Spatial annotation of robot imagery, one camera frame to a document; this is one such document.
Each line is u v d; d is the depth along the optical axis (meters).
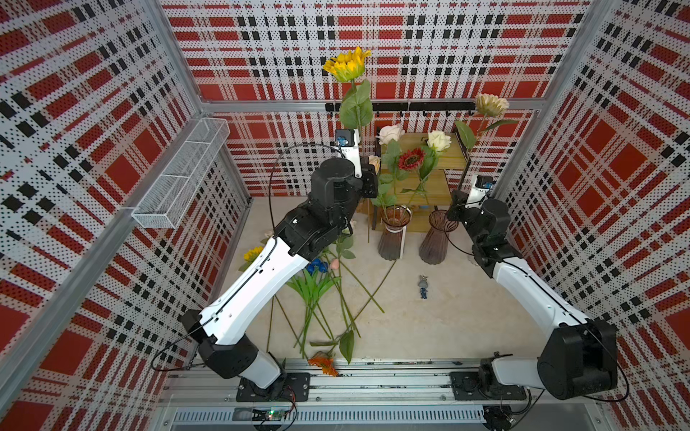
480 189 0.66
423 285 0.93
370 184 0.52
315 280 0.94
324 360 0.73
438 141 0.78
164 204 0.69
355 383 0.76
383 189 0.81
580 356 0.40
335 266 0.97
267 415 0.69
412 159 0.75
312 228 0.42
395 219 0.92
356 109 0.53
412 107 0.89
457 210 0.71
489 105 0.65
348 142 0.47
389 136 0.78
